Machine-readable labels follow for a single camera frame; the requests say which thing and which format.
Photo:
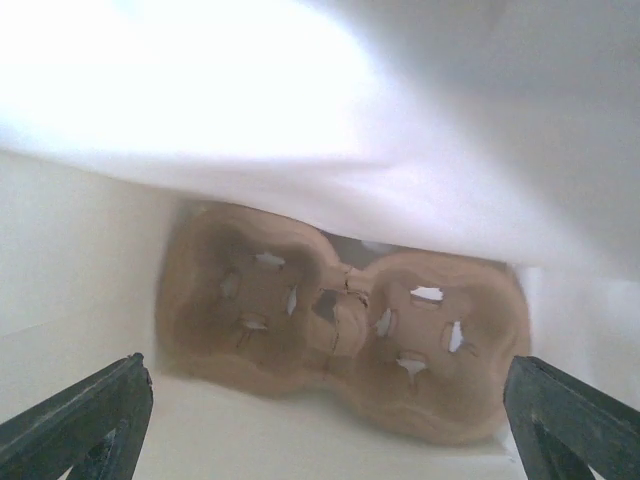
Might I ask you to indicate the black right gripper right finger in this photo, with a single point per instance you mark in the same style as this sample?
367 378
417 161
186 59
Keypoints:
566 429

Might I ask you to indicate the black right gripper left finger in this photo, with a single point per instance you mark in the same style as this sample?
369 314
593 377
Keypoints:
93 429

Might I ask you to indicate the brown cardboard cup carrier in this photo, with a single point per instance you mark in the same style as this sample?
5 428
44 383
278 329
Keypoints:
418 342

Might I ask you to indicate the cream paper bag with handles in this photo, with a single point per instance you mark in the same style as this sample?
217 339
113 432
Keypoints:
505 130

